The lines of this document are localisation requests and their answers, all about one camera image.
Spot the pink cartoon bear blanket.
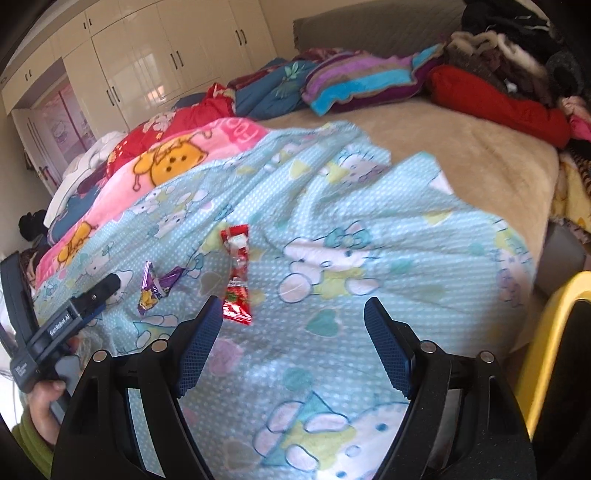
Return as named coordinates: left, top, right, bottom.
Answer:
left=35, top=117, right=269, bottom=288

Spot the yellow rimmed black trash bin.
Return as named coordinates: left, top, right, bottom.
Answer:
left=516, top=271, right=590, bottom=479

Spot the blue leaf print quilt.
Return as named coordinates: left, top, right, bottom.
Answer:
left=172, top=56, right=320, bottom=122

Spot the pile of dark clothes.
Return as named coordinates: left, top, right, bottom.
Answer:
left=443, top=0, right=591, bottom=139

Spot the beige bed sheet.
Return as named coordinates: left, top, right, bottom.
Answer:
left=263, top=98, right=559, bottom=262

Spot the green sleeve forearm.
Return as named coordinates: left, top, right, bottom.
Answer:
left=12, top=408, right=53, bottom=479

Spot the yellow cartoon print blanket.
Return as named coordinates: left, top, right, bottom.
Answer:
left=550, top=152, right=590, bottom=232

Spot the cream glossy wardrobe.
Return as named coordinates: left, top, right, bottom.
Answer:
left=1, top=0, right=276, bottom=193

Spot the grey padded headboard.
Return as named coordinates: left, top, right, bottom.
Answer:
left=294, top=1, right=465, bottom=58

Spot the red floral quilt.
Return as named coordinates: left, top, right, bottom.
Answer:
left=106, top=83, right=235, bottom=178

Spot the purple candy wrapper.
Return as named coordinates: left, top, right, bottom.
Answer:
left=137, top=261, right=185, bottom=316

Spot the person's left hand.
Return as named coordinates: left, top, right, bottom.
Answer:
left=21, top=379, right=66, bottom=449

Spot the red folded garment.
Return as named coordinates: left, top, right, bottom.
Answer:
left=427, top=65, right=571, bottom=149

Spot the light blue Hello Kitty blanket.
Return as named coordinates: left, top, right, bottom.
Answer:
left=35, top=122, right=534, bottom=479

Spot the purple blue striped pillow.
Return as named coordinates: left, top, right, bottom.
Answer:
left=301, top=43, right=444, bottom=116

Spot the red white snack wrapper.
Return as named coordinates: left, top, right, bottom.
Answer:
left=221, top=224, right=252, bottom=325

